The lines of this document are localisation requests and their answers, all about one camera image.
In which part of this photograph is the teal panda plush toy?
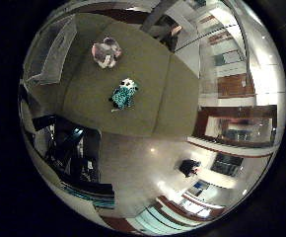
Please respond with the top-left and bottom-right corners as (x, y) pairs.
(108, 77), (140, 113)

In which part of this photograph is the grey and white plush toy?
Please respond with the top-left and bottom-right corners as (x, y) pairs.
(91, 37), (123, 69)

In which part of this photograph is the white open container box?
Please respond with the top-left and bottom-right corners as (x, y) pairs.
(24, 14), (78, 86)

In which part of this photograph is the black office chair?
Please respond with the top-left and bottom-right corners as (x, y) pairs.
(178, 159), (202, 178)

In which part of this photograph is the dark seated person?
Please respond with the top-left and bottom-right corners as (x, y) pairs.
(154, 15), (183, 53)

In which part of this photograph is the blue framed picture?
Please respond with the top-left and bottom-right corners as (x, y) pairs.
(186, 179), (211, 198)

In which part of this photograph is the wooden framed window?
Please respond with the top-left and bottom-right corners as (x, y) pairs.
(191, 104), (278, 148)

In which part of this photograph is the brown wooden door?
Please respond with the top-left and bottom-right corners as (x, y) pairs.
(217, 72), (256, 99)

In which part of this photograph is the teal and white board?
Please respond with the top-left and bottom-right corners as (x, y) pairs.
(213, 49), (245, 67)

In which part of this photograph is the grey metal beam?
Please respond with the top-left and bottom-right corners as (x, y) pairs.
(140, 0), (179, 34)

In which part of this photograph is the black equipment rack with cables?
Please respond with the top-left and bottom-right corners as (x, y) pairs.
(31, 115), (115, 198)

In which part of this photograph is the dark framed wall panel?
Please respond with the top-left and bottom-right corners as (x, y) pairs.
(210, 152), (245, 178)

